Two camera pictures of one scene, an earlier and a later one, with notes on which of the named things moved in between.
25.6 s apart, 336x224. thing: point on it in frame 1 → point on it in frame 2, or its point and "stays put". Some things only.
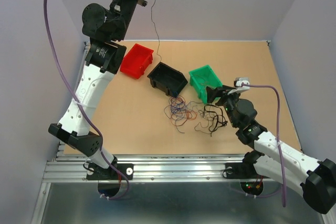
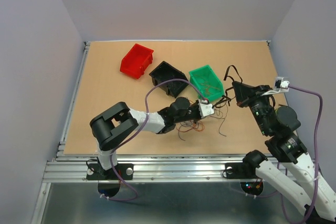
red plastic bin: x=135 y=62 stays put
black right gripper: x=212 y=93 → x=243 y=91
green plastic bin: x=202 y=77 stays put
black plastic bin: x=167 y=80 stays put
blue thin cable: x=178 y=105 → x=220 y=125
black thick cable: x=213 y=127 → x=227 y=76
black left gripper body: x=123 y=10 → x=192 y=114
